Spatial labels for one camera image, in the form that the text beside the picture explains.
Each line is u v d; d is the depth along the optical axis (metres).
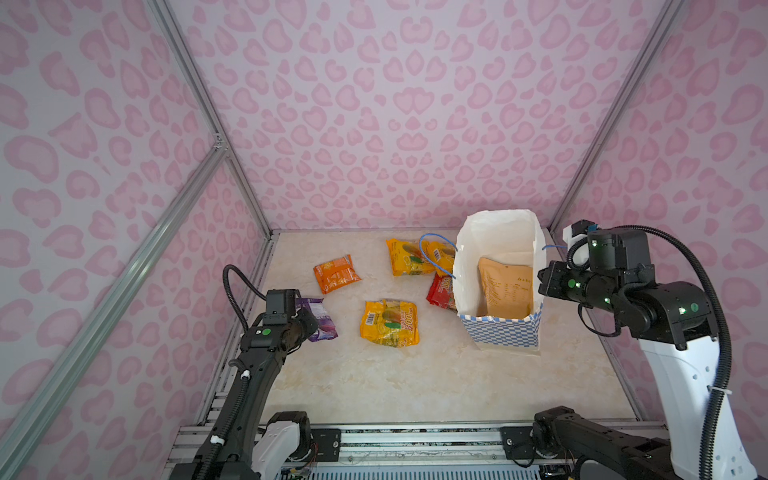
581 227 0.52
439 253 1.01
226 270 0.60
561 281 0.52
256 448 0.54
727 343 0.36
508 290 0.86
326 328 0.84
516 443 0.73
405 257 1.03
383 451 0.73
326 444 0.73
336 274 1.03
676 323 0.35
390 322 0.90
